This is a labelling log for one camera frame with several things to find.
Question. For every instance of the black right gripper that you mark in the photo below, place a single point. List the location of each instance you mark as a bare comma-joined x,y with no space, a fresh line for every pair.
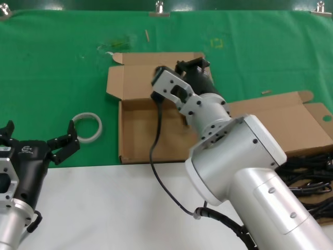
201,80

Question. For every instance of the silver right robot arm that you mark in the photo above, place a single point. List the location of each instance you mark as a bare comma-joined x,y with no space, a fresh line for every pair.
234,156

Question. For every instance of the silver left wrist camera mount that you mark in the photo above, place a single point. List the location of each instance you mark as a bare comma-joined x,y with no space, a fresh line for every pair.
6,166

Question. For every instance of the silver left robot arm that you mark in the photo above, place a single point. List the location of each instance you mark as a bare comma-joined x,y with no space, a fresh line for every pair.
13,224

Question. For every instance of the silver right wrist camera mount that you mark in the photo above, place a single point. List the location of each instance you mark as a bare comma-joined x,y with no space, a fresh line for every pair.
169,80

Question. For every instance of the shallow open cardboard box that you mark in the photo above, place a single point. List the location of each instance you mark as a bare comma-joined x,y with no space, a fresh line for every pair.
135,135

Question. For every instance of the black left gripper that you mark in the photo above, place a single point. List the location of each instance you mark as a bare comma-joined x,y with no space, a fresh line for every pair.
31,169

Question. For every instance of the clear plastic wrap scrap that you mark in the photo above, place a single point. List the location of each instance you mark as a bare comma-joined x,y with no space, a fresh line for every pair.
117,43

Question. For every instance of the small cardboard scrap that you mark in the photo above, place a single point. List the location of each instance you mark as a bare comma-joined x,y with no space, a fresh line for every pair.
267,92

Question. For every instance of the clear tape roll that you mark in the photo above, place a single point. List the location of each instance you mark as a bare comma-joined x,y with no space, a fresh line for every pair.
99,129

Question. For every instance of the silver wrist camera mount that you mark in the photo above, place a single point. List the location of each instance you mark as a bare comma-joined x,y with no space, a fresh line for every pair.
169,80
6,166

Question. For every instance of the thin wooden stick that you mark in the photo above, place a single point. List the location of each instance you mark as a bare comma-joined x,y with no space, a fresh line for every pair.
147,35

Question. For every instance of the small white paper scrap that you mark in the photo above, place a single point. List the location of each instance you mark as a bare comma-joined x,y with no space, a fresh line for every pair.
109,53

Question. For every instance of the green table cloth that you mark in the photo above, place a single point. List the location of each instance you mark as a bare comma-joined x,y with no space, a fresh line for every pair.
52,78

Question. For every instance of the metal binder clip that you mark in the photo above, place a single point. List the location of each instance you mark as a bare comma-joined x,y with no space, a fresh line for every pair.
4,13
320,11
159,13

